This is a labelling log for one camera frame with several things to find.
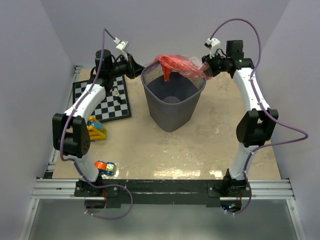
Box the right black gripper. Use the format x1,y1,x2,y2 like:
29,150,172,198
198,50,230,79

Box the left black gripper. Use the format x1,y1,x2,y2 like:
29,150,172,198
109,53,148,80

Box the red plastic trash bag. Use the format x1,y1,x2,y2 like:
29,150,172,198
144,54,213,82

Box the grey mesh trash bin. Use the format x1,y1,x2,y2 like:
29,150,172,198
141,61,207,133

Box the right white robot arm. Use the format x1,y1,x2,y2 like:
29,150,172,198
202,38,279,197

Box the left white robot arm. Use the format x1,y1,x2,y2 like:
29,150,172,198
52,49,144,196

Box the beige chess piece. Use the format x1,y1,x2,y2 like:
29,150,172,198
114,88,120,97

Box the black white chessboard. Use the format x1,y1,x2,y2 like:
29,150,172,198
72,74,132,123

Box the yellow blue toy blocks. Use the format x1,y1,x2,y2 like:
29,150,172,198
86,116,107,141

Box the orange tape roll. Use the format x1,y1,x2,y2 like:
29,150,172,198
94,161,107,174

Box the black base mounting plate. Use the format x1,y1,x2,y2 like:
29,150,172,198
74,178,250,209

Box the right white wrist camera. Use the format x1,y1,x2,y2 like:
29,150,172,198
204,38,221,58

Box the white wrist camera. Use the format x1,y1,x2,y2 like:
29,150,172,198
204,38,221,58
113,37,129,60

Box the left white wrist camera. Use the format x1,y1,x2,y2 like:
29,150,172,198
113,37,129,60

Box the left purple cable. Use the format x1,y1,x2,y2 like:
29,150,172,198
59,27,134,221

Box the purple cable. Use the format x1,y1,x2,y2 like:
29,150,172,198
59,27,134,221
209,17,309,216

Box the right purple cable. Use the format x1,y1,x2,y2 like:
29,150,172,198
209,17,309,216

